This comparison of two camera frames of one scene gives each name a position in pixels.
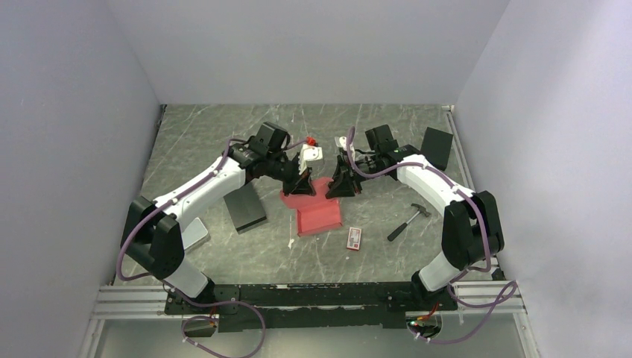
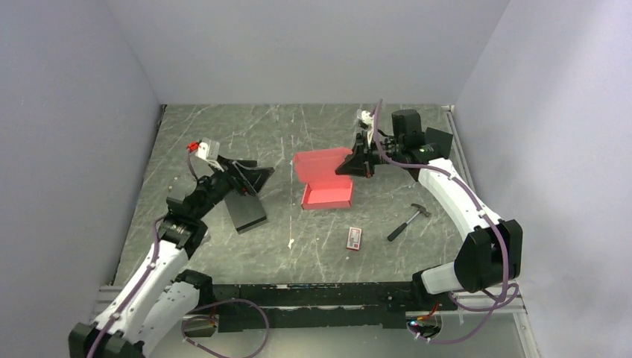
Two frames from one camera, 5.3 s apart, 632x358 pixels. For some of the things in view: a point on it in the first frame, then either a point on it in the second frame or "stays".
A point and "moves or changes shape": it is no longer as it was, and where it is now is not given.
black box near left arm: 245,208 stays
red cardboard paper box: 314,213 moves or changes shape
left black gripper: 301,185 to 253,177
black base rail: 367,306 stays
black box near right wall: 436,147 stays
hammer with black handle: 390,237 stays
